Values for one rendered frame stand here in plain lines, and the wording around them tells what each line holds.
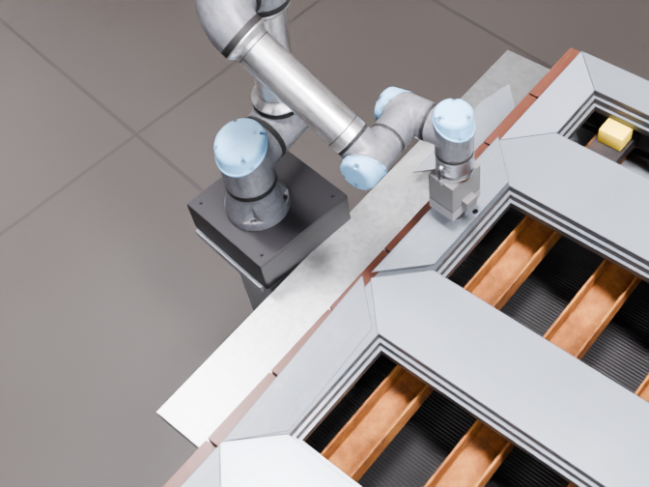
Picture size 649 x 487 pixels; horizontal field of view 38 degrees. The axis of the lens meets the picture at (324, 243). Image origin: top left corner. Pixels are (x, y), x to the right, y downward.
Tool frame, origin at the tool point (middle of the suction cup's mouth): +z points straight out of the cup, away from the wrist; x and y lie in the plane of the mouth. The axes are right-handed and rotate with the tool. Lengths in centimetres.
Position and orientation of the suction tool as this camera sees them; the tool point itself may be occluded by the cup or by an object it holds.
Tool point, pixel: (455, 214)
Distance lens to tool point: 197.2
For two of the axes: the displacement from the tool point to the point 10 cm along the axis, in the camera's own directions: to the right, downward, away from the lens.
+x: -6.9, -5.4, 4.8
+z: 1.2, 5.7, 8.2
